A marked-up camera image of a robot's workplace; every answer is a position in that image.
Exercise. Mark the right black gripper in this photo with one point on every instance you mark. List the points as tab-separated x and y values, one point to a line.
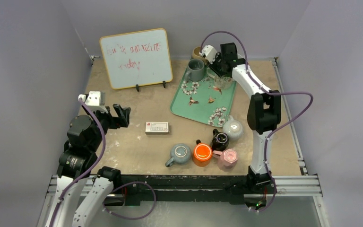
217	68

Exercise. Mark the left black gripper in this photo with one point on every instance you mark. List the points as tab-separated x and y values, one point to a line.
122	113

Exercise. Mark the grey mug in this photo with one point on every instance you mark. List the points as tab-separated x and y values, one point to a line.
195	70

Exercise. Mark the beige brown mug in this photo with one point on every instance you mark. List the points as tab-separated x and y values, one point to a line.
196	54

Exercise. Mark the cream white mug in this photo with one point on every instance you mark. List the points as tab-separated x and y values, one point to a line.
219	82

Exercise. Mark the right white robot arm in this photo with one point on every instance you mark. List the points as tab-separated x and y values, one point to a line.
264	111

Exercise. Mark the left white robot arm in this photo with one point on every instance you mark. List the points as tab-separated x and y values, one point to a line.
83	150

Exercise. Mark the white speckled mug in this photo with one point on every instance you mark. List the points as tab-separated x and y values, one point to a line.
233	129

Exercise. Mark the grey-blue upside-down mug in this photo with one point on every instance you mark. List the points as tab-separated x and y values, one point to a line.
180	154

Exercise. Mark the black mug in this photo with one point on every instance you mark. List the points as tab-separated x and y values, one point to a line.
220	141

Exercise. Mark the orange mug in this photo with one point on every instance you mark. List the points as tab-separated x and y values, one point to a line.
201	154

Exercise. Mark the pink faceted mug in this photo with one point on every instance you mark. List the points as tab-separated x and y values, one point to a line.
227	159

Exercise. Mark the small white card box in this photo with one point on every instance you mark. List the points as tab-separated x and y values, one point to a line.
157	128

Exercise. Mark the green floral tray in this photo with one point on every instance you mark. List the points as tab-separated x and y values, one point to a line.
202	101

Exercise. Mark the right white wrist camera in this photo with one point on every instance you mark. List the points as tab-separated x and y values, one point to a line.
209	53

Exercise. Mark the white whiteboard yellow frame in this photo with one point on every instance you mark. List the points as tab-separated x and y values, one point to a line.
139	58

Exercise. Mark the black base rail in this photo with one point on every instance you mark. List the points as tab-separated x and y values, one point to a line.
234	189

